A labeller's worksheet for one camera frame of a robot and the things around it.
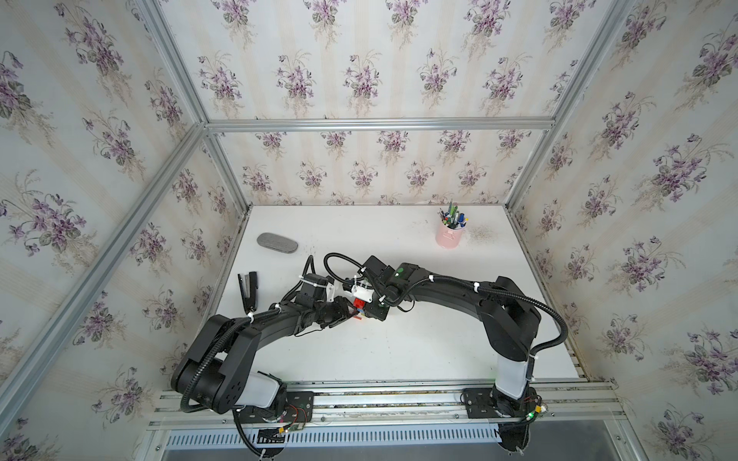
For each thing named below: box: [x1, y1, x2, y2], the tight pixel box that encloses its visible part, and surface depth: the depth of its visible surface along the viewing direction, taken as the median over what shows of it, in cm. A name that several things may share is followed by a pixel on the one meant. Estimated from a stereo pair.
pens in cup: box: [437, 198, 468, 230], surface depth 104 cm
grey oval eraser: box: [256, 232, 299, 254], surface depth 106 cm
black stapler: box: [237, 271, 259, 316], surface depth 95 cm
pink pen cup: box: [435, 221, 467, 249], surface depth 103 cm
